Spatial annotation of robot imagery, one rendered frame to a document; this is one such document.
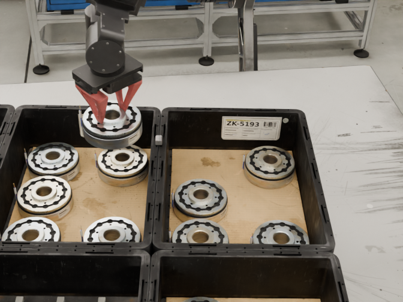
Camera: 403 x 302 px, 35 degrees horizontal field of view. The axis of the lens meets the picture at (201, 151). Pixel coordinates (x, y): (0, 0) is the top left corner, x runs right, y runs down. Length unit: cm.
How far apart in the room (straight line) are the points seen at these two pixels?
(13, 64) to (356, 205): 226
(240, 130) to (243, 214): 21
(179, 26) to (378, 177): 225
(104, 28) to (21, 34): 273
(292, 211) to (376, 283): 23
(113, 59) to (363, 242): 72
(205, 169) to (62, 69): 203
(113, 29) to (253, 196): 51
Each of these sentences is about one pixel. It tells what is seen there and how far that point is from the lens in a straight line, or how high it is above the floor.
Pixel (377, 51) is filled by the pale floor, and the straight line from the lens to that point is 358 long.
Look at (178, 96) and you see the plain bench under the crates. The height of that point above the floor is 70.
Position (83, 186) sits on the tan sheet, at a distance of 131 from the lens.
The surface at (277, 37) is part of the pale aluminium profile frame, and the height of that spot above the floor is 14.
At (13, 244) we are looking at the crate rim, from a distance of 108.
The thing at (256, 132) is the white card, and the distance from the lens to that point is 136.
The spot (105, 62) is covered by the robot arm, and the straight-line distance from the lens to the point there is 95.
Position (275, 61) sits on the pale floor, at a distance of 336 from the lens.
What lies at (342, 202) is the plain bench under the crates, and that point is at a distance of 150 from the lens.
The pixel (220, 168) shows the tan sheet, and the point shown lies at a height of 83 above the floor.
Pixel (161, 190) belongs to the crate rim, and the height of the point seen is 93.
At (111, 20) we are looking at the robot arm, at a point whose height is 126.
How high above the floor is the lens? 169
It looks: 39 degrees down
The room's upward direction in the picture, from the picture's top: 2 degrees clockwise
